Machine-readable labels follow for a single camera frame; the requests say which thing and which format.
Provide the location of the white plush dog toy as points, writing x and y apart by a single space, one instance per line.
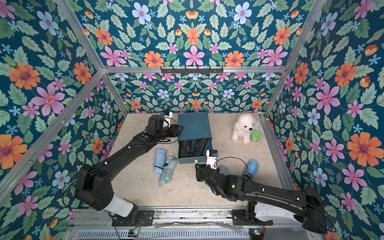
243 128

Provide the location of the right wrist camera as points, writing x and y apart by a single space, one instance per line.
212 158

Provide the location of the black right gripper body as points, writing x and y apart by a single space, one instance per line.
199 170

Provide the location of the light blue umbrella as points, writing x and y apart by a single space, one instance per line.
160 160
251 169

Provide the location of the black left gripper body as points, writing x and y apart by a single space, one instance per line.
165 133

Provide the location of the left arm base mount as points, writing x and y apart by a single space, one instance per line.
136 217

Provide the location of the teal drawer cabinet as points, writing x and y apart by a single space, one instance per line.
195 126

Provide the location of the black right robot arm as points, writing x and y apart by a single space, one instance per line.
307 205

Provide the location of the mint green folded umbrella left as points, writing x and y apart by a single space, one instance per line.
169 168

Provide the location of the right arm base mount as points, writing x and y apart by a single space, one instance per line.
248 217

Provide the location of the black hook rail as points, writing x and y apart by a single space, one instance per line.
192 70

